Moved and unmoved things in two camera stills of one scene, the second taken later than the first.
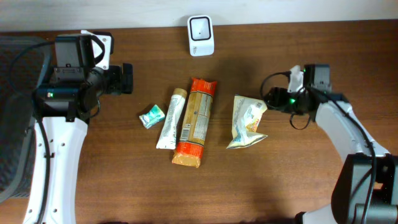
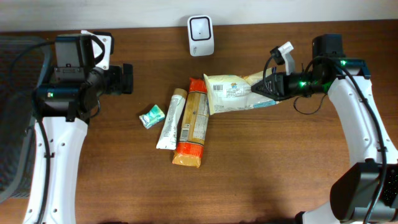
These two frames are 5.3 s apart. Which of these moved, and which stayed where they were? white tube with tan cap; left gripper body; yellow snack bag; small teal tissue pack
Moved: yellow snack bag
Stayed: small teal tissue pack; white tube with tan cap; left gripper body
